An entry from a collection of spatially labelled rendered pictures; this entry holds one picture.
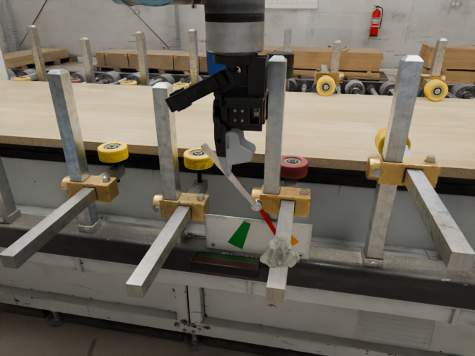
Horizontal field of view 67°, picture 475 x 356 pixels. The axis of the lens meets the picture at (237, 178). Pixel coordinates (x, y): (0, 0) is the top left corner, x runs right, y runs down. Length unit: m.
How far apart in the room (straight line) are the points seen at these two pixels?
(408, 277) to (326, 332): 0.59
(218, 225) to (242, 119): 0.38
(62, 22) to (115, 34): 1.39
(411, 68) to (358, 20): 7.14
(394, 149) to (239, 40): 0.41
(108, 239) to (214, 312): 0.60
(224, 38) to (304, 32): 7.39
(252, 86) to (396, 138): 0.34
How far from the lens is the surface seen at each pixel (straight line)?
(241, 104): 0.57
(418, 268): 0.98
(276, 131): 0.78
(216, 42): 0.56
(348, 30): 7.89
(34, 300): 1.80
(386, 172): 0.81
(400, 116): 0.78
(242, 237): 0.90
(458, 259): 0.59
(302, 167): 0.90
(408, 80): 0.77
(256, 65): 0.58
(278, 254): 0.65
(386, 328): 1.45
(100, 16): 9.51
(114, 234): 1.05
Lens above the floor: 1.26
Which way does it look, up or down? 26 degrees down
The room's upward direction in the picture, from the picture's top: straight up
